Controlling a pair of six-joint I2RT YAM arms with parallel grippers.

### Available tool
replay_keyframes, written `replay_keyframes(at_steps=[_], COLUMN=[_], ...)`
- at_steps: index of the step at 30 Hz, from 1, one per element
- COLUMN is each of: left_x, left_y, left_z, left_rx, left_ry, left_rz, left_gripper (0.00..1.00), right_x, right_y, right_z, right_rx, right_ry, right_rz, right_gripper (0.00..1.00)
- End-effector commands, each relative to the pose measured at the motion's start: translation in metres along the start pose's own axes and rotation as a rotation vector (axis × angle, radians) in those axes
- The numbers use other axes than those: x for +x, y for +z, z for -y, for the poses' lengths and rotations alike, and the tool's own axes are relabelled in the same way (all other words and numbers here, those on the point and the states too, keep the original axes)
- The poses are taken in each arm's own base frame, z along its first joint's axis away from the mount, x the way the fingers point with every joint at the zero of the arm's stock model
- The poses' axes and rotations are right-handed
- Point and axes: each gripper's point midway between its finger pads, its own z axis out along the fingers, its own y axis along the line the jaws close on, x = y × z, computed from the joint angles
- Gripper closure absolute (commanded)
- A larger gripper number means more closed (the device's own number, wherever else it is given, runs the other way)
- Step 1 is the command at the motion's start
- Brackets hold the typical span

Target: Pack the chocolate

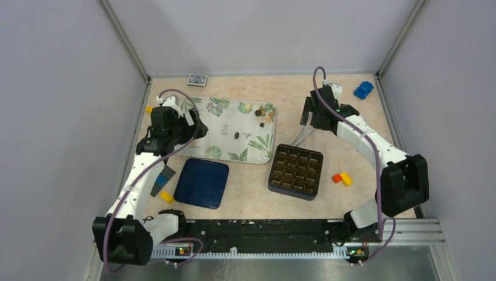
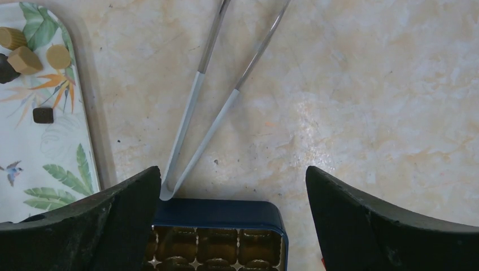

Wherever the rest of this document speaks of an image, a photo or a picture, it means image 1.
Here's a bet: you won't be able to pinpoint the silver metal tongs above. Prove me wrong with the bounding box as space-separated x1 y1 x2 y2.
290 125 314 147

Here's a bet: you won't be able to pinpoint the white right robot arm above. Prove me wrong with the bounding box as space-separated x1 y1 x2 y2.
300 85 429 241

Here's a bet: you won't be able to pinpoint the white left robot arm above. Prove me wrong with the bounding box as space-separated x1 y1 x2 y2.
92 97 208 266

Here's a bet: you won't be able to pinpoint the blue chocolate box with insert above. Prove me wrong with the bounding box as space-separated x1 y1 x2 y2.
268 144 323 201

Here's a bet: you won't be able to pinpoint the white leaf-print tray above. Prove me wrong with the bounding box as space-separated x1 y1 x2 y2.
178 97 277 164

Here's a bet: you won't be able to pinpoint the grey building baseplate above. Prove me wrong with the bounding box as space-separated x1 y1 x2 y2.
150 166 176 197

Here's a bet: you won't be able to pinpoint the light blue toy brick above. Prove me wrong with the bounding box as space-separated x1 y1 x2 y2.
156 175 167 187

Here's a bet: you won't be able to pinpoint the playing card deck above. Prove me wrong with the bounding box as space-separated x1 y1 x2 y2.
187 74 208 87

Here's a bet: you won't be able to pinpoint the dark blue box lid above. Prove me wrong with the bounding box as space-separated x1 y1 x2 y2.
174 158 229 210

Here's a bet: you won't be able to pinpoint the orange toy brick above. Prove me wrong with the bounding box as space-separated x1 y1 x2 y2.
332 174 342 184

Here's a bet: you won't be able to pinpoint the yellow toy brick front-left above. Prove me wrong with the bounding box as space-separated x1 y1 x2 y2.
159 191 174 204

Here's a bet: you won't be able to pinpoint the yellow toy brick right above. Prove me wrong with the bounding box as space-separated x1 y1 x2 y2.
340 172 353 187

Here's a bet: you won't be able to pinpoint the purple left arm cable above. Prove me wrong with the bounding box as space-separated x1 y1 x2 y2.
102 88 205 273

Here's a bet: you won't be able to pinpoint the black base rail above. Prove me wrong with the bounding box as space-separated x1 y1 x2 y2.
177 219 381 254

